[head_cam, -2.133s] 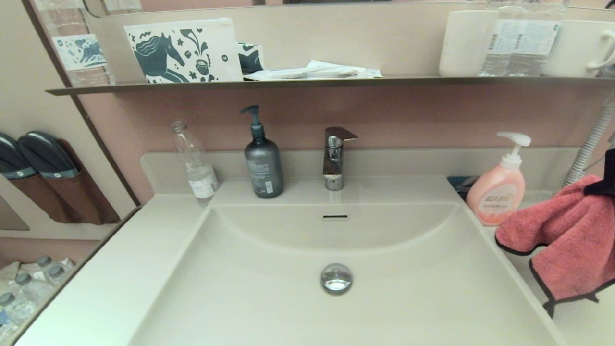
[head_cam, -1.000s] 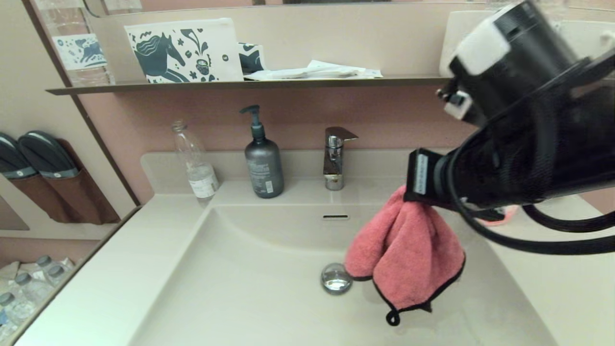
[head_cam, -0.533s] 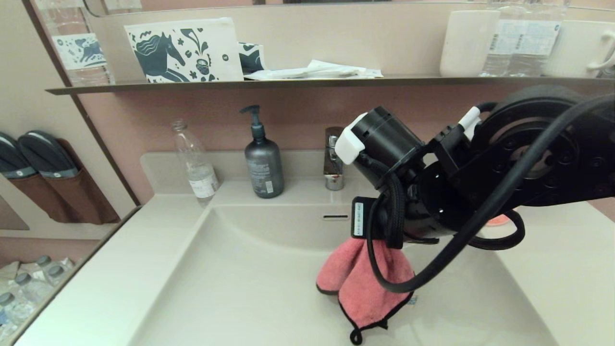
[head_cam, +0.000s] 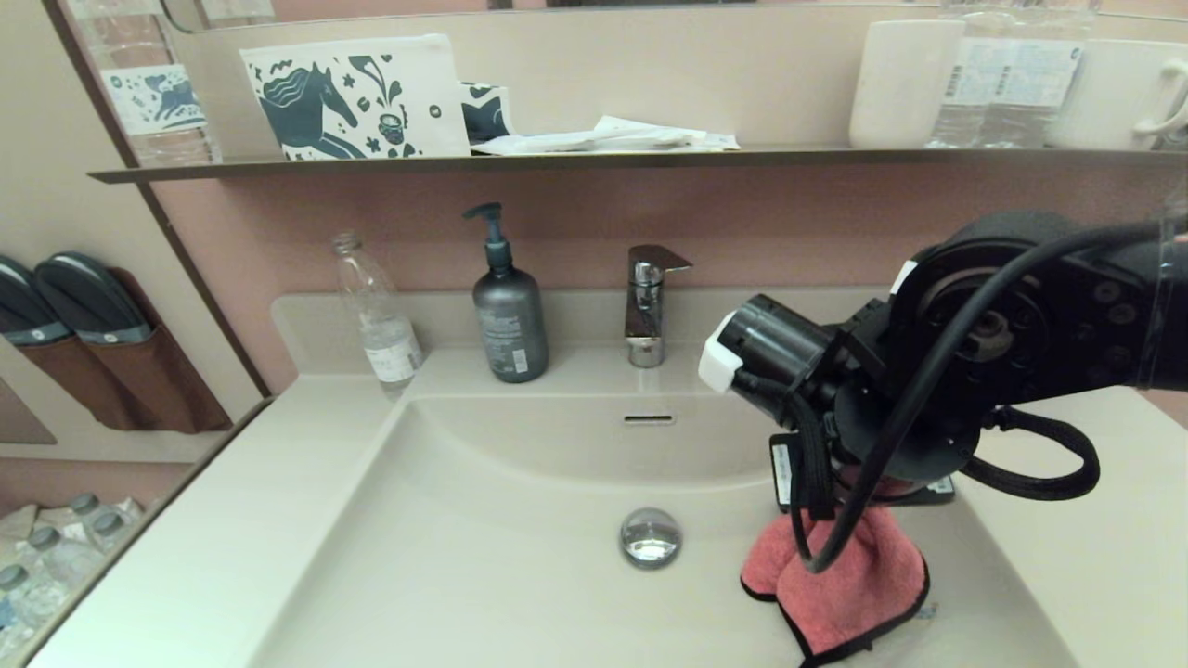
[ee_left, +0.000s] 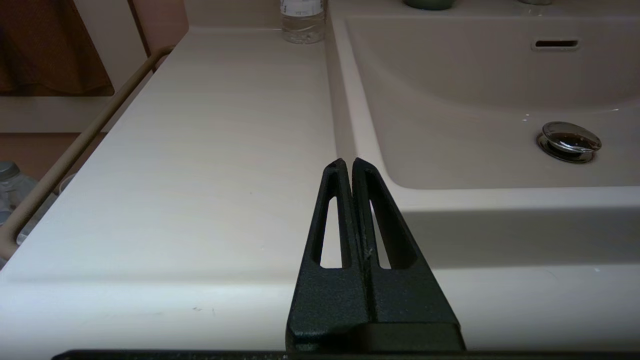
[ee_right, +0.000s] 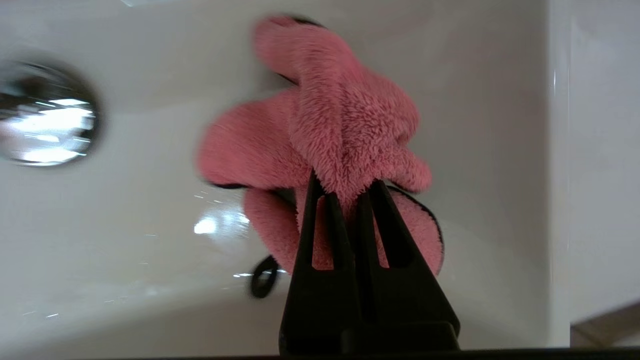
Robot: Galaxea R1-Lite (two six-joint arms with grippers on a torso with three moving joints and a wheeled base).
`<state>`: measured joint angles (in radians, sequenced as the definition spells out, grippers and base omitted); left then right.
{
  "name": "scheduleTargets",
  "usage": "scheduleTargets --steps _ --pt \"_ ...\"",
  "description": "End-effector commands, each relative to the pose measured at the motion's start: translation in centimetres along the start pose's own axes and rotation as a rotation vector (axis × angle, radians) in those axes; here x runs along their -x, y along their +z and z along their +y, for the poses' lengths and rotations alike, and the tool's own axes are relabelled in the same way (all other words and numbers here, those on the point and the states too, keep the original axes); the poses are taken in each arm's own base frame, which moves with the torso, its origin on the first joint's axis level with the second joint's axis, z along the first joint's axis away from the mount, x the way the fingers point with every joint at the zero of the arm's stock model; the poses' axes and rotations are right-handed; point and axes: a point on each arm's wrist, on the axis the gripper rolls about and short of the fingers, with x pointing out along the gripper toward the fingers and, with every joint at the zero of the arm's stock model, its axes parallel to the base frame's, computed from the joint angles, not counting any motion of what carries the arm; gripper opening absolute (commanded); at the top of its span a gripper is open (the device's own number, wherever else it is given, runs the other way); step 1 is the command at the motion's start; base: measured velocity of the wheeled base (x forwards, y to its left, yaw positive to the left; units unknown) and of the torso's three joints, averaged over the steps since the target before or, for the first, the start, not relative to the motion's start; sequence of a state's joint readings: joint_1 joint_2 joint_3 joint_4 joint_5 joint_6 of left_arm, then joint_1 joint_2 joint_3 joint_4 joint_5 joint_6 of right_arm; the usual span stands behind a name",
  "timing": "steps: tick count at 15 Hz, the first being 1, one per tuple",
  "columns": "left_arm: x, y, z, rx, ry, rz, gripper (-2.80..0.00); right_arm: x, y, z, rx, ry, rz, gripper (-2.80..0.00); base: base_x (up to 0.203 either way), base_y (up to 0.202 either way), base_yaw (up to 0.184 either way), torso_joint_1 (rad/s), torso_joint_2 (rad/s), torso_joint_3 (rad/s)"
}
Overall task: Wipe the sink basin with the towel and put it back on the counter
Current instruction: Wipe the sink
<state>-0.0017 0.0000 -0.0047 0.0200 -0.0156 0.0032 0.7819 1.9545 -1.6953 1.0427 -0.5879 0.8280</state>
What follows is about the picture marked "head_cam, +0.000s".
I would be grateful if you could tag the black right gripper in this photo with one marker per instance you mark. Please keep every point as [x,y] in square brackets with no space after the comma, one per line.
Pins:
[780,343]

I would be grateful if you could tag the chrome faucet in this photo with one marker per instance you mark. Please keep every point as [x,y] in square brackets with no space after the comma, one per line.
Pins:
[644,315]

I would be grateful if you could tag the pink cloth black trim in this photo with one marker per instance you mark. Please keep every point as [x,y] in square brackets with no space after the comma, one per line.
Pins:
[835,594]

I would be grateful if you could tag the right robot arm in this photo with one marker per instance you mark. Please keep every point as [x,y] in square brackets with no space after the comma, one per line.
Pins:
[1067,325]

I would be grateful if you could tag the beige sink basin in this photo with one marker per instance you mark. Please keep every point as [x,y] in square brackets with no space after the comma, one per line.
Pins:
[520,575]

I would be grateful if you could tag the white plastic toiletry packet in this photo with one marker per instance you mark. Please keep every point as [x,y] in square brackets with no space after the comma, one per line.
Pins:
[557,144]
[707,140]

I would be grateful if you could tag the chrome drain stopper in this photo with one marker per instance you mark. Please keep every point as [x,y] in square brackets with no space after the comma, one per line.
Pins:
[651,538]

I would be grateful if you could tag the grey pump soap bottle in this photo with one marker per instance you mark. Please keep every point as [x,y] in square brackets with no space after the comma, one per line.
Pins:
[510,334]

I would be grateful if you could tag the clear labelled water bottle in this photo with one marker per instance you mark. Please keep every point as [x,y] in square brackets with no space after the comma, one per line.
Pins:
[965,82]
[1039,82]

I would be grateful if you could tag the dark patterned small box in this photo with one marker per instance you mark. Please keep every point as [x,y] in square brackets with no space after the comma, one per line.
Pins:
[484,113]

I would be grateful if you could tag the clear empty plastic bottle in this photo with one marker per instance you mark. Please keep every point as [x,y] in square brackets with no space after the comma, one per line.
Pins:
[385,343]

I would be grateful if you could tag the white horse print pouch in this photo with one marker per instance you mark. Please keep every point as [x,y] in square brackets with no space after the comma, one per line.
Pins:
[418,93]

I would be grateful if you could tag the brown fabric slipper holder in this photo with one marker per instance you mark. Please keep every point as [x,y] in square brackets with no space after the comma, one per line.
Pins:
[158,390]

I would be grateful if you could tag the dark grey slipper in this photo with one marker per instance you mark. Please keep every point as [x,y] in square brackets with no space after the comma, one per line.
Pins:
[23,309]
[93,299]

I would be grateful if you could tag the small grey cap water bottle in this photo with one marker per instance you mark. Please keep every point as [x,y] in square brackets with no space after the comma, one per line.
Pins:
[11,578]
[45,539]
[86,505]
[110,524]

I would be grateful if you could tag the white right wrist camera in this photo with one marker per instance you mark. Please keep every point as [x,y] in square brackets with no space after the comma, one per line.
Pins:
[716,366]

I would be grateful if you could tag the brown wall shelf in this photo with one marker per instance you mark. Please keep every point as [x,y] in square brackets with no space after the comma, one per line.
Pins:
[557,161]

